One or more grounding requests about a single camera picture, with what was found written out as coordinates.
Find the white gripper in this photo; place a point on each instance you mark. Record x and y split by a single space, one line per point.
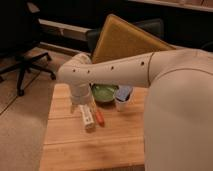
81 95

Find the orange red pepper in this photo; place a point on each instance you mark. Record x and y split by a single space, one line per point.
100 118

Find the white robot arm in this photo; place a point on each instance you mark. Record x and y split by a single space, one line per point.
178 111

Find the green ceramic bowl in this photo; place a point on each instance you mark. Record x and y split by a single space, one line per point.
103 93

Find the white cup with blue contents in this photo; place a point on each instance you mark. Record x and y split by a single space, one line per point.
122 96

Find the yellow cushion panel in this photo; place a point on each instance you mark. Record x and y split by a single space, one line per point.
120 39

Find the black office chair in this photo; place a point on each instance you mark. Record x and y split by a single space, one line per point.
20 32

